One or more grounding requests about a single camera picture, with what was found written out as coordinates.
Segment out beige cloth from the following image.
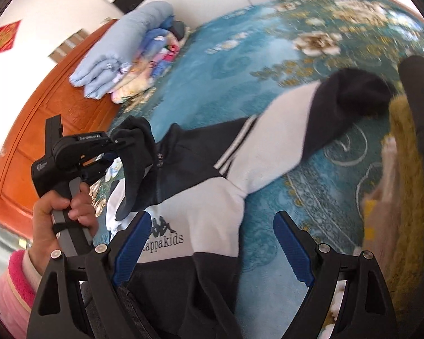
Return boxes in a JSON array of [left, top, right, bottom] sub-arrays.
[[362, 135, 397, 248]]

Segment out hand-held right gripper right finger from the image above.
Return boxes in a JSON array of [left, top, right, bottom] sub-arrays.
[[273, 210, 398, 339]]

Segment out person's left hand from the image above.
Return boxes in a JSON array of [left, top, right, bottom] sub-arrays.
[[31, 181, 99, 277]]

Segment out dark cloth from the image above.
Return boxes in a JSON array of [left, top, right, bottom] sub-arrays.
[[399, 55, 424, 165]]

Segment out orange wooden headboard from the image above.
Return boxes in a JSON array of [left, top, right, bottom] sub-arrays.
[[0, 19, 125, 234]]

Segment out folded colourful floral quilt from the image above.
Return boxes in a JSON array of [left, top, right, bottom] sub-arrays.
[[110, 25, 193, 104]]

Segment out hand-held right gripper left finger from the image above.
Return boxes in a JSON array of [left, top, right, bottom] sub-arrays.
[[26, 210, 153, 339]]

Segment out black and white jacket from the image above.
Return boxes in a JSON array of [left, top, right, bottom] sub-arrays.
[[105, 66, 393, 339]]

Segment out person's left forearm pink sleeve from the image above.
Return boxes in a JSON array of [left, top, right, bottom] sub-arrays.
[[0, 249, 44, 339]]

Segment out folded light blue quilt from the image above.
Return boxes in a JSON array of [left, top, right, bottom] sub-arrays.
[[69, 1, 174, 100]]

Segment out yellow fuzzy cloth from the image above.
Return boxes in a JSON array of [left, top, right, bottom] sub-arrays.
[[361, 95, 424, 329]]

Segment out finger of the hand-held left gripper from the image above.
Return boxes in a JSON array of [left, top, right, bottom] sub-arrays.
[[78, 141, 127, 186]]

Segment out red wall decoration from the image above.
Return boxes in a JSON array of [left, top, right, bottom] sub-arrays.
[[0, 20, 22, 59]]

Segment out teal floral blanket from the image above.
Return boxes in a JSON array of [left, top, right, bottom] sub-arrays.
[[88, 0, 424, 339]]

